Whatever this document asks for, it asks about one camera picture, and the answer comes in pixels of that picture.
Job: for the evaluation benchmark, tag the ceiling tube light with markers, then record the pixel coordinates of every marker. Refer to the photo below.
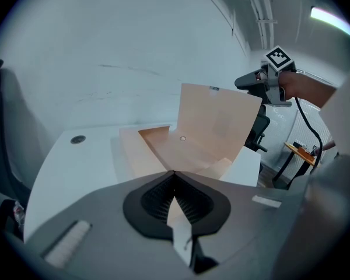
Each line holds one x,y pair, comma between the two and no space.
332,20

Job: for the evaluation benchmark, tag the tan cardboard piece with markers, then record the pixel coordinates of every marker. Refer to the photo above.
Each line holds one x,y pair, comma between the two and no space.
210,121

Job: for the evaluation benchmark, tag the black mesh office chair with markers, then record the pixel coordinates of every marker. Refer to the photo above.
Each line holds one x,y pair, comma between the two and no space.
259,127
3,156

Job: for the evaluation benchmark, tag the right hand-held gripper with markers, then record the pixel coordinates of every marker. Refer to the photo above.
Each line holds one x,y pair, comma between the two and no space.
275,60

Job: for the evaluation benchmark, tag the white ceiling pipes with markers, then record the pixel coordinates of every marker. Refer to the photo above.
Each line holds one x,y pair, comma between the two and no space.
262,13

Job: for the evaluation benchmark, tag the round wooden table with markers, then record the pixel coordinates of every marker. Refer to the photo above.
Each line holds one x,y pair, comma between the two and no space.
297,152

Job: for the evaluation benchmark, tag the person's right forearm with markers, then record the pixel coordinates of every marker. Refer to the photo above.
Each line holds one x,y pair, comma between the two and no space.
306,89

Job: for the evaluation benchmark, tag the clear bottle with red label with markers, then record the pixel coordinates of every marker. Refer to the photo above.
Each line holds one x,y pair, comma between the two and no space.
19,213

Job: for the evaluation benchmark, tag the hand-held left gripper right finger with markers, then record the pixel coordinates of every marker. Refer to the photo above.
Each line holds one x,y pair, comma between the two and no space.
251,214

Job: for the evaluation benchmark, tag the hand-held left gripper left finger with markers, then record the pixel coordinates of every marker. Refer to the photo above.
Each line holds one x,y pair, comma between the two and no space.
105,214

